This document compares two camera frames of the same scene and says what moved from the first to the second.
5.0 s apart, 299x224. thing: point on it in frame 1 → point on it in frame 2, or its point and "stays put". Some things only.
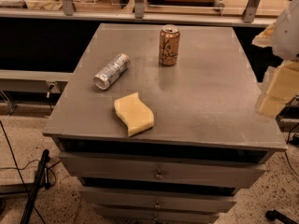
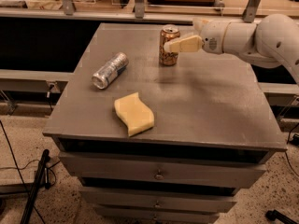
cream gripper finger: (264, 38) → (199, 22)
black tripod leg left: (41, 181) stays put
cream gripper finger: (284, 87) → (184, 45)
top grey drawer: (182, 168) stays put
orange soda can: (169, 45) stays put
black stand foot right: (274, 215) stays put
